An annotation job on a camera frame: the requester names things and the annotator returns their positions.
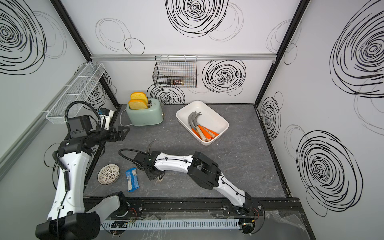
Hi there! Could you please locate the small jar in basket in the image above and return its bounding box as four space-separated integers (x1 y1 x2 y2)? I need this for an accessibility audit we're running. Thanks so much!
166 79 184 86

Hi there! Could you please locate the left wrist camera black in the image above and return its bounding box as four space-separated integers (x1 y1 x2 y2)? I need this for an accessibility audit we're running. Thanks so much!
67 115 93 139

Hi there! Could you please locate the blue snack packet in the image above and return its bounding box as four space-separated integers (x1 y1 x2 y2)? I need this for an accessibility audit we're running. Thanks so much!
125 168 140 192

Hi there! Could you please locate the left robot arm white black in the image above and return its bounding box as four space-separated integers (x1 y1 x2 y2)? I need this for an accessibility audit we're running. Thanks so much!
35 126 130 240

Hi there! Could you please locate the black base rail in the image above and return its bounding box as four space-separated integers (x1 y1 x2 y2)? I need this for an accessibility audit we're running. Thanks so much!
83 196 304 217

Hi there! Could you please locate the white toaster power cord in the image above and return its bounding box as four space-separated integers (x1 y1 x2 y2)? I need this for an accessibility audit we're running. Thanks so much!
119 109 133 128

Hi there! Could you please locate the white round sink strainer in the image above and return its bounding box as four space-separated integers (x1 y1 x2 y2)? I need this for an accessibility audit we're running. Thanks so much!
97 164 120 185

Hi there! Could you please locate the rear yellow toast slice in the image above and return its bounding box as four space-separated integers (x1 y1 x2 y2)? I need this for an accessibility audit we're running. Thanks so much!
130 92 148 103

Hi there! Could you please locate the yellow toast slice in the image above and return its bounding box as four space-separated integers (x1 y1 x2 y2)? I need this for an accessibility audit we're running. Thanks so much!
128 99 148 110
130 92 148 103

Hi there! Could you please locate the white slotted cable duct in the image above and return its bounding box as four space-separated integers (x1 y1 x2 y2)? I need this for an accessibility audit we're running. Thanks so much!
102 219 241 231

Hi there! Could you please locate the white mesh wall shelf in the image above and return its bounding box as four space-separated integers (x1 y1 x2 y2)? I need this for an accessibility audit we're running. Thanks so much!
46 63 106 124

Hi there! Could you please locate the front yellow toast slice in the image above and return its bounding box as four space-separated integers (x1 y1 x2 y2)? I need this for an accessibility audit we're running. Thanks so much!
128 99 148 110

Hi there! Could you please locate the black wire wall basket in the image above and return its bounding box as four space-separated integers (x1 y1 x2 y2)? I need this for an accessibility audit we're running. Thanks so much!
152 55 197 89

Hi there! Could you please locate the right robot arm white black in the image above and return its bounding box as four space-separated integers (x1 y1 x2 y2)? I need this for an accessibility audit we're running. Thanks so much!
134 151 253 214

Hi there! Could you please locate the white rectangular storage box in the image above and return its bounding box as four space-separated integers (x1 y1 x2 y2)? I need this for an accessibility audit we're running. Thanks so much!
176 101 229 146

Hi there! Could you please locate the mint green toaster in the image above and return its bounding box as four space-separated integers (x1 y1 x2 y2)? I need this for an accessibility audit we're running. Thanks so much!
126 99 164 127

